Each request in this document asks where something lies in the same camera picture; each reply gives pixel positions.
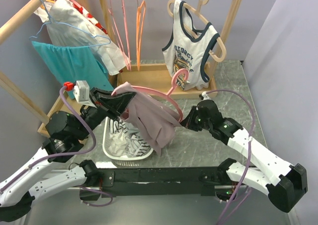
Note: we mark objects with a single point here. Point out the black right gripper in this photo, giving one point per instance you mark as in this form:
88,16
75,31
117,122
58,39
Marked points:
189,121

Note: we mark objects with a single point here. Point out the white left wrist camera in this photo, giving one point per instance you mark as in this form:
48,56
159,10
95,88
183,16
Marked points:
81,92

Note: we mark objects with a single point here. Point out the mauve tank top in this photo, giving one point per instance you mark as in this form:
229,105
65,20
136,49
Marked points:
155,121

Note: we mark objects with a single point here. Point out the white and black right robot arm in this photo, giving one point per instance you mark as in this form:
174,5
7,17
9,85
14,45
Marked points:
282,182

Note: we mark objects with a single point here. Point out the thick pink plastic hanger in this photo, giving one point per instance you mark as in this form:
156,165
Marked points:
171,93

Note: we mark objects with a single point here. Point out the orange plastic hanger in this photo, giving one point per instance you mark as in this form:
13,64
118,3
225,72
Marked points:
140,19

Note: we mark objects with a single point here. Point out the black white striped tank top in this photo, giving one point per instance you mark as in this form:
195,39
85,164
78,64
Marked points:
134,143

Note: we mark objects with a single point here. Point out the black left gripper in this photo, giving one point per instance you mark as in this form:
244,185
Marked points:
110,105

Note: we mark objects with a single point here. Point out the teal garment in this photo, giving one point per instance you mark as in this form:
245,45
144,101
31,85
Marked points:
69,64

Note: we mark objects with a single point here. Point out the white red patterned garment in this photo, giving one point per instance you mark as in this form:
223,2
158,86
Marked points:
92,19

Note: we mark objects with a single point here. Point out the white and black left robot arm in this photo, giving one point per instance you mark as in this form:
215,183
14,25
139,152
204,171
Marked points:
67,130

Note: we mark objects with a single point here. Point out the white perforated plastic basket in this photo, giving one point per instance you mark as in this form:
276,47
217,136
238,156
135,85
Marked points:
119,150

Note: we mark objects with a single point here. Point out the wooden clothes rack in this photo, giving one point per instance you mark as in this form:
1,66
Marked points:
157,76
28,89

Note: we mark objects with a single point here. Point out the white shirt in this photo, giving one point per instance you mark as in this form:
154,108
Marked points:
84,36

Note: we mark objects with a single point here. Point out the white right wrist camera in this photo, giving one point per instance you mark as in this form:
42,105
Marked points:
204,96

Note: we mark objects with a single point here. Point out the thin pink wire hanger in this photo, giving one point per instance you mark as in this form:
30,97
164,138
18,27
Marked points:
117,34

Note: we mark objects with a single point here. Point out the wooden back clothes rack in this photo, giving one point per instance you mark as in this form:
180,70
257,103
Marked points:
157,76

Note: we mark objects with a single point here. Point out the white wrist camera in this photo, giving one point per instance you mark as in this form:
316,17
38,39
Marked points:
204,96
81,92

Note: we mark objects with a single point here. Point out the blue wire hanger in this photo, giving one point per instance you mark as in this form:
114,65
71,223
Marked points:
53,21

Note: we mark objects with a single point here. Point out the white navy trimmed tank top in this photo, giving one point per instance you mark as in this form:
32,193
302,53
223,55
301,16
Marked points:
188,48

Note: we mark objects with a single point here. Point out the wooden left clothes rack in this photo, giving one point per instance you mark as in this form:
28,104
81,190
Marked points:
28,89

